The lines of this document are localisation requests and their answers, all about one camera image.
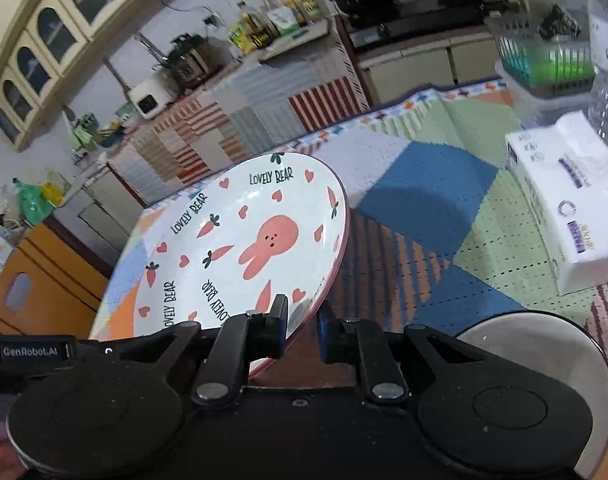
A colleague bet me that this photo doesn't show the white pink bunny plate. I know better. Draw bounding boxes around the white pink bunny plate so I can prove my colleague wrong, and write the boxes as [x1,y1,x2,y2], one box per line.
[90,153,349,341]

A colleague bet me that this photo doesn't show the white bowl black rim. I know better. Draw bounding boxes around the white bowl black rim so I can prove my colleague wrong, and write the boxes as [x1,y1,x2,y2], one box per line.
[458,311,608,479]

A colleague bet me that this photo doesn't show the person's left hand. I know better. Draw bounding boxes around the person's left hand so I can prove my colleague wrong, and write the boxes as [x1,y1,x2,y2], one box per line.
[0,422,26,480]

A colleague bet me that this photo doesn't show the orange wooden chair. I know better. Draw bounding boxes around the orange wooden chair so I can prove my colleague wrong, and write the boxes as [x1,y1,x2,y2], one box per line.
[0,217,113,339]

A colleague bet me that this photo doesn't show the colourful patchwork tablecloth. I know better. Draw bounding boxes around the colourful patchwork tablecloth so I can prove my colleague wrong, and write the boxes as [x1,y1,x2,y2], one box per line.
[88,84,608,480]

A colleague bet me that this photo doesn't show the patchwork covered counter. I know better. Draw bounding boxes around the patchwork covered counter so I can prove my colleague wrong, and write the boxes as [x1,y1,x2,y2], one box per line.
[108,26,369,204]

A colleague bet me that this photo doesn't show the white rice cooker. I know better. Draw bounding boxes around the white rice cooker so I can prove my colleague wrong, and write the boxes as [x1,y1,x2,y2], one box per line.
[127,72,180,120]

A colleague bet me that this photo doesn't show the dark pressure cooker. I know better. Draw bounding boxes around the dark pressure cooker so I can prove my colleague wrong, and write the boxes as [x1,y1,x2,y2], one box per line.
[166,34,221,89]

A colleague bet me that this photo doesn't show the white tissue pack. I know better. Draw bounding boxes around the white tissue pack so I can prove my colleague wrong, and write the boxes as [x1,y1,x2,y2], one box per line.
[505,112,608,295]

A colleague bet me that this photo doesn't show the clear basket with green items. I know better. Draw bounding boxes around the clear basket with green items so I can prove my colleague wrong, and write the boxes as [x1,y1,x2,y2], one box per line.
[485,4,594,99]

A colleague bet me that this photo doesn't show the cream wall cabinets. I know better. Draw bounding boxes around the cream wall cabinets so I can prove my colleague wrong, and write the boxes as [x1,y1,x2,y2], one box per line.
[0,0,146,152]

